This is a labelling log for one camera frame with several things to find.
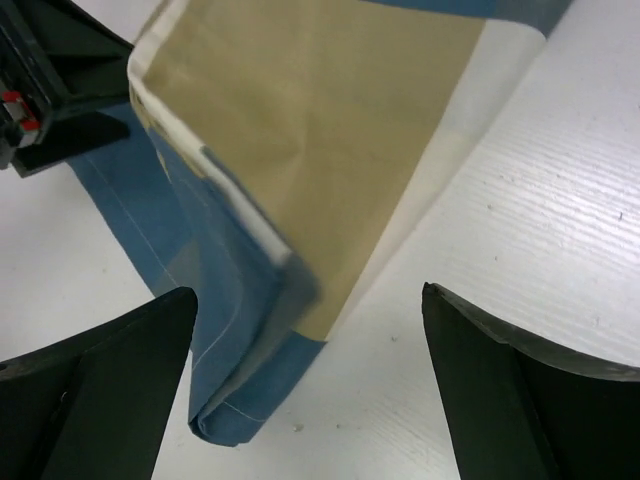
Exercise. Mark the blue beige cloth placemat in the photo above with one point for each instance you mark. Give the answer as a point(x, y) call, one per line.
point(281, 151)

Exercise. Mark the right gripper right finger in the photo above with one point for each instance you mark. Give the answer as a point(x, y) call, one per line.
point(519, 406)

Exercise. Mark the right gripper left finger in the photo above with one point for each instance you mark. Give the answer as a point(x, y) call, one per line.
point(96, 405)

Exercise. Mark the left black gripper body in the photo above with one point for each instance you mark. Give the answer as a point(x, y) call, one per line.
point(60, 70)

